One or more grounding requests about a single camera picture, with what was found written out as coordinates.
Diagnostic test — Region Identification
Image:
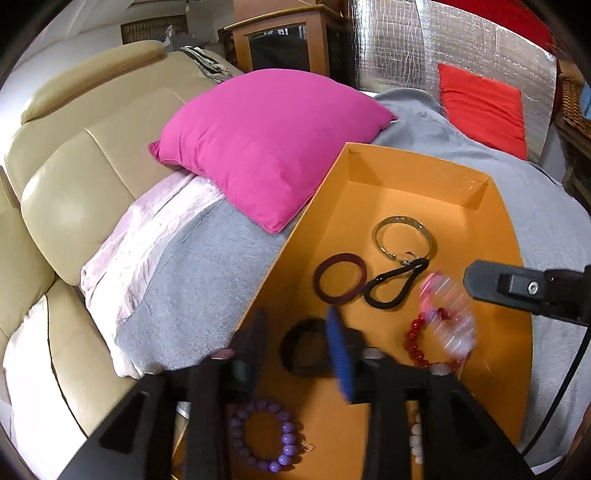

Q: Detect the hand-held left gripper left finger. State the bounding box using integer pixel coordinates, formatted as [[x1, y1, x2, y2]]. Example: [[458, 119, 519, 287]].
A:
[[60, 307, 269, 480]]

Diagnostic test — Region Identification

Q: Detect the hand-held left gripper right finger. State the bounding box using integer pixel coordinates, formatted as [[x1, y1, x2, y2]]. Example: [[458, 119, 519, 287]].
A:
[[325, 307, 536, 480]]

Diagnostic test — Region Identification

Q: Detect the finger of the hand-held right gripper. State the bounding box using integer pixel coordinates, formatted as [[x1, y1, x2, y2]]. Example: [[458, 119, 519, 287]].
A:
[[464, 260, 591, 327]]

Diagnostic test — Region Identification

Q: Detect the black fabric band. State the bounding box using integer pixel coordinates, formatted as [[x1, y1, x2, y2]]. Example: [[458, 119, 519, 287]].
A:
[[279, 318, 340, 380]]

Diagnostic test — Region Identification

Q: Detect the clear pink bracelet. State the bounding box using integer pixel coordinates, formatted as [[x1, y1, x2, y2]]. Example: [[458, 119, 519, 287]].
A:
[[417, 271, 478, 366]]

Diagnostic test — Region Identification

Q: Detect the red bead bracelet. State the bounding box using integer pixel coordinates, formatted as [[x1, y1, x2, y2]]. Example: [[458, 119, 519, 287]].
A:
[[403, 308, 465, 376]]

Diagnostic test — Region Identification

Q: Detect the orange cardboard box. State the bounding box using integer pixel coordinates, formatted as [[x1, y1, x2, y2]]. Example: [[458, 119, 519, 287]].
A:
[[171, 142, 532, 480]]

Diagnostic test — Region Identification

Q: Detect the dark red bangle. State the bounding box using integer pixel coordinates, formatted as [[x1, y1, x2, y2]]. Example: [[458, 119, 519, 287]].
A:
[[315, 252, 369, 306]]

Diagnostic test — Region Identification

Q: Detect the silver bangle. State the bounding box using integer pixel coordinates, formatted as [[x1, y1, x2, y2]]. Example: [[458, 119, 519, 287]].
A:
[[373, 215, 437, 265]]

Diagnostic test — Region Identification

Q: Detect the grey blanket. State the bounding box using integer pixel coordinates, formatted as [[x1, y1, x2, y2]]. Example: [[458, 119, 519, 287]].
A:
[[113, 87, 591, 468]]

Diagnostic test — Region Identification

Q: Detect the pale pink sheet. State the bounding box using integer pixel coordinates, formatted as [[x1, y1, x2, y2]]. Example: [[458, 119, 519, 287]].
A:
[[81, 173, 223, 380]]

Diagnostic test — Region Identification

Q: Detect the red cushion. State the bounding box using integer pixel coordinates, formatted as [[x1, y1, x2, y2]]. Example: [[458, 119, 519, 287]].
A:
[[436, 63, 528, 160]]

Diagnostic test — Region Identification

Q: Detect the wicker basket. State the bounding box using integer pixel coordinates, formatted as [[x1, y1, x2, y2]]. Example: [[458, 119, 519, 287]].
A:
[[556, 71, 591, 136]]

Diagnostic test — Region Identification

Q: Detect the pink pillow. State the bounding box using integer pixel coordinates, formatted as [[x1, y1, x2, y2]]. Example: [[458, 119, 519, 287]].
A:
[[148, 69, 399, 234]]

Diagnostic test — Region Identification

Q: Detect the beige leather sofa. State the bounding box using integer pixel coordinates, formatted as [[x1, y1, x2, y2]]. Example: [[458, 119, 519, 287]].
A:
[[0, 39, 245, 462]]

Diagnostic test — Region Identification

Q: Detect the silver insulation sheet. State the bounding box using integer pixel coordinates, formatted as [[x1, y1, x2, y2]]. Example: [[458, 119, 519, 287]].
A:
[[348, 0, 558, 162]]

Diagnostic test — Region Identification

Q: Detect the red cloth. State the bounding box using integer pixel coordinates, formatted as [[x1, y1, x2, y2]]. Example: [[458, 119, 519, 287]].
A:
[[502, 0, 557, 51]]

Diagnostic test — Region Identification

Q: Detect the striped cloth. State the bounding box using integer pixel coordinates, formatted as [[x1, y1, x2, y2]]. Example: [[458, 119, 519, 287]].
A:
[[180, 45, 232, 85]]

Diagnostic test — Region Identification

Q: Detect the wooden cabinet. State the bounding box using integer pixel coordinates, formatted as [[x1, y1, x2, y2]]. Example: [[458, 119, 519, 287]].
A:
[[224, 4, 352, 89]]

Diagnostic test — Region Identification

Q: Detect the woven blind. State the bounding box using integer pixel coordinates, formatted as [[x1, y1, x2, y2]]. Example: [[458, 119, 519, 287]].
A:
[[121, 16, 188, 45]]

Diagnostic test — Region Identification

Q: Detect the black loop strap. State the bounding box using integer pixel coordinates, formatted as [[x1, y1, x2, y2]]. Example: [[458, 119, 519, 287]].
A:
[[364, 251, 430, 309]]

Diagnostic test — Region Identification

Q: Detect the purple bead bracelet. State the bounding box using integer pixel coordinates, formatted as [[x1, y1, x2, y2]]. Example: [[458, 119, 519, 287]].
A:
[[229, 399, 317, 473]]

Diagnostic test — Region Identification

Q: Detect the white bead bracelet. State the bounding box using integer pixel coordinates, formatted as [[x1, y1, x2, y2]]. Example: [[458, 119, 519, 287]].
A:
[[407, 410, 424, 466]]

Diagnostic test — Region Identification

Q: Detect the black cable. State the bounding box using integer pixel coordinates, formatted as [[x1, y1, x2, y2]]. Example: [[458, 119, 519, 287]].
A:
[[521, 330, 591, 459]]

